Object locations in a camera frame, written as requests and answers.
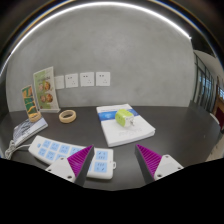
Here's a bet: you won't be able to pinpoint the beige tape roll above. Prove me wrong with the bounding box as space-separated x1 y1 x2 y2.
58 109 77 124

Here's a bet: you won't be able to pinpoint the curved white light strip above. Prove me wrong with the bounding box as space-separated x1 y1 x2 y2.
0 1 193 79

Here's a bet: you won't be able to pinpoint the dark-framed glass partition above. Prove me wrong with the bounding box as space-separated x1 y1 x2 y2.
192 51 224 116

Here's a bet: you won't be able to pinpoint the grey striped magazine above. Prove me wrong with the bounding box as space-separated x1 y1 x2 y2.
11 117 49 148

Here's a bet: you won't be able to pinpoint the green menu sign stand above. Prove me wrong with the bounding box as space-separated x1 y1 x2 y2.
32 66 61 114

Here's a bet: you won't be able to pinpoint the green and white charger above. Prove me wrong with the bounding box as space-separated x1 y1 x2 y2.
114 108 138 129

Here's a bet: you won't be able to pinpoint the white power strip, blue sockets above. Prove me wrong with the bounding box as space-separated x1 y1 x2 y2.
27 134 117 181

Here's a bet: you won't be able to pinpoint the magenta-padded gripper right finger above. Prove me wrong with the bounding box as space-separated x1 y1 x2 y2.
134 143 185 185

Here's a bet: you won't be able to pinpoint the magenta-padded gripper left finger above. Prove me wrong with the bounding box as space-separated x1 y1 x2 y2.
45 144 96 187

